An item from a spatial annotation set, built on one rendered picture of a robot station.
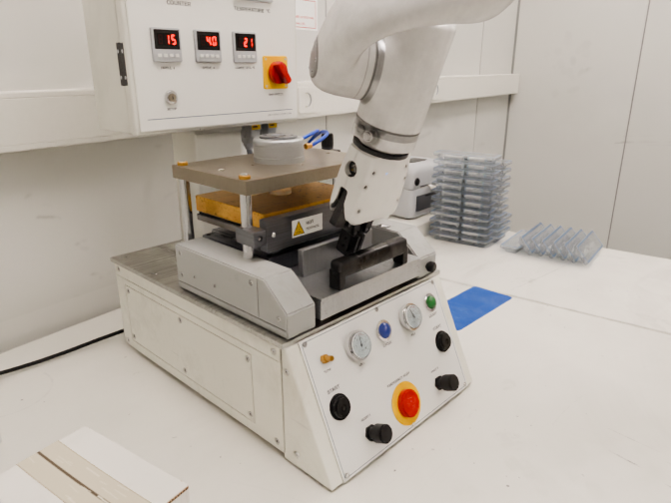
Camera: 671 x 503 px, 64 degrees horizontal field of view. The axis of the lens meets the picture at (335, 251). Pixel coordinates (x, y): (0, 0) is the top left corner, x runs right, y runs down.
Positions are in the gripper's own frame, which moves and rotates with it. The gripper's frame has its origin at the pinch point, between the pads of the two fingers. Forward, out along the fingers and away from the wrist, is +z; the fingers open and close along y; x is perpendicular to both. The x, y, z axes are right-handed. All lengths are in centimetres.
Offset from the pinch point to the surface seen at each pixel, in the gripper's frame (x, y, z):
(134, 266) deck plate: 29.0, -16.8, 19.0
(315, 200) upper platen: 8.7, 0.3, -2.1
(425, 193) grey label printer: 37, 85, 28
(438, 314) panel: -11.6, 13.4, 10.6
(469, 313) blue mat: -7.3, 40.2, 24.9
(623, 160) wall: 22, 238, 29
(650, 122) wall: 21, 239, 9
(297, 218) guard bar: 5.8, -5.9, -2.0
